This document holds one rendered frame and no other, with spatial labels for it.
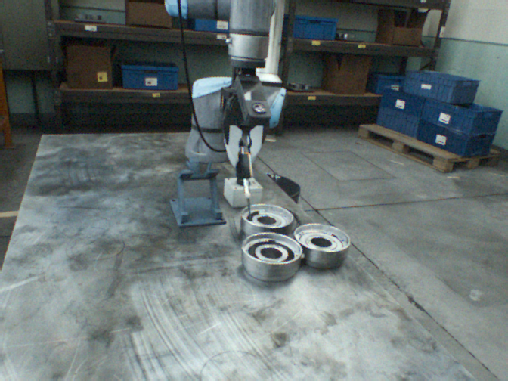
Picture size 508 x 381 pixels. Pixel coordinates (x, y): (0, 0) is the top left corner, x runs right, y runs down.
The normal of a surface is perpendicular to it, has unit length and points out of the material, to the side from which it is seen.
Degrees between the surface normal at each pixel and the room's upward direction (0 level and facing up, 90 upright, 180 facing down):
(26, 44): 90
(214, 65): 90
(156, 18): 83
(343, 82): 91
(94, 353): 0
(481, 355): 0
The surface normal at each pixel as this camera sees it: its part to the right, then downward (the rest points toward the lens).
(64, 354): 0.08, -0.92
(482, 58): -0.94, 0.06
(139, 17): 0.32, 0.27
